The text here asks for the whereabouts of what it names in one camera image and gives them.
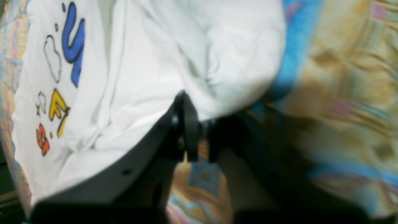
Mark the white printed T-shirt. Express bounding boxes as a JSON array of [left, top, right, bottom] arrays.
[[12, 0, 287, 205]]

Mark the colourful patterned tablecloth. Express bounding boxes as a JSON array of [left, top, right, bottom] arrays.
[[1, 0, 397, 219]]

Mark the right gripper own black right finger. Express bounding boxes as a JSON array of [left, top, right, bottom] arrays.
[[201, 116, 370, 224]]

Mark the right gripper own black left finger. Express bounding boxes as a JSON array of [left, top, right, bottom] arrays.
[[30, 91, 199, 224]]

